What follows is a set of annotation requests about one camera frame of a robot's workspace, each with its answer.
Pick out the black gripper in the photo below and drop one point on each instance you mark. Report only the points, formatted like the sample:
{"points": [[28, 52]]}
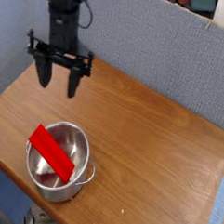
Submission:
{"points": [[63, 48]]}

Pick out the red rectangular block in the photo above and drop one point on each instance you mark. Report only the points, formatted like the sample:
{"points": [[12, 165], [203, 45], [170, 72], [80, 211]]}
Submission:
{"points": [[57, 160]]}

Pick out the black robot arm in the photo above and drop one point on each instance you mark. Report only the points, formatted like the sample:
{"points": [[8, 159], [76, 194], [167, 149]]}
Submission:
{"points": [[69, 5]]}

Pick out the metal pot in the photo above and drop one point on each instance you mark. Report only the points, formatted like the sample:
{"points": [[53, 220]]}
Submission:
{"points": [[74, 142]]}

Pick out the grey fabric partition panel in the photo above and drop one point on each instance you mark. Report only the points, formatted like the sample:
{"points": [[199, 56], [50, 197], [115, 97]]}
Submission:
{"points": [[164, 46]]}

